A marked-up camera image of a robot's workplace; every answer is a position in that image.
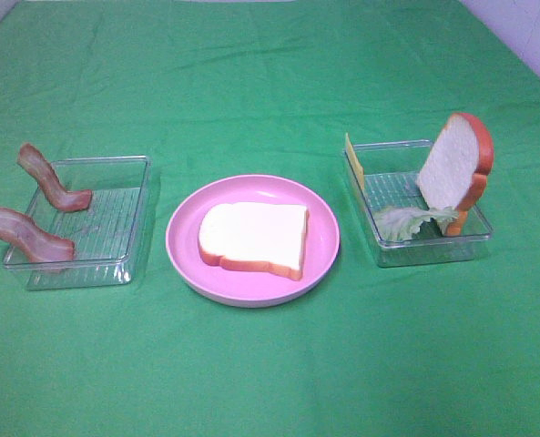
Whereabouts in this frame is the toy bread slice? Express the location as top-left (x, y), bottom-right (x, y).
top-left (416, 112), bottom-right (494, 237)
top-left (198, 202), bottom-right (310, 280)

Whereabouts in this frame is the toy bacon strip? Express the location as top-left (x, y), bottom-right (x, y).
top-left (17, 143), bottom-right (93, 212)
top-left (0, 207), bottom-right (76, 272)

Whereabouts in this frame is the clear plastic container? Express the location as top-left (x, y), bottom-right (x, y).
top-left (3, 156), bottom-right (151, 290)
top-left (343, 139), bottom-right (493, 268)

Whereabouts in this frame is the right clear plastic container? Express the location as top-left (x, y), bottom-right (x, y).
top-left (343, 139), bottom-right (493, 268)

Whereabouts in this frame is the yellow toy cheese slice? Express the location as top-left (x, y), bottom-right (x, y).
top-left (345, 133), bottom-right (365, 192)

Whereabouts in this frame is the pink round plate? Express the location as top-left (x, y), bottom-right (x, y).
top-left (165, 174), bottom-right (340, 308)

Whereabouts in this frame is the green tablecloth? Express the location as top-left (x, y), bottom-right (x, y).
top-left (0, 1), bottom-right (540, 436)

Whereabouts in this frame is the toy lettuce leaf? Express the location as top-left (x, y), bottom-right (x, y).
top-left (373, 207), bottom-right (458, 242)

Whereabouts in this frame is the left clear plastic container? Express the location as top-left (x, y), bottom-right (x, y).
top-left (3, 156), bottom-right (151, 290)

